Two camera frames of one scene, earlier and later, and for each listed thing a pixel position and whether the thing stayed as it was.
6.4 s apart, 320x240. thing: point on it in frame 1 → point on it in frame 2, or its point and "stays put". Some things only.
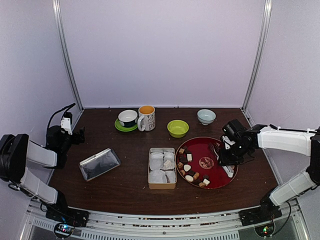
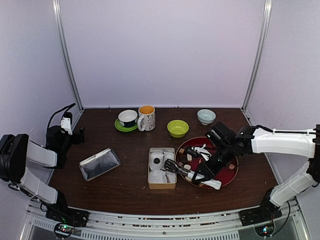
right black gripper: (225, 161) → (208, 172)
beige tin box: (162, 168) stays put
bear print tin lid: (99, 164) stays put
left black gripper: (76, 140) stays put
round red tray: (197, 163) stays put
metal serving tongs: (229, 169) → (172, 166)
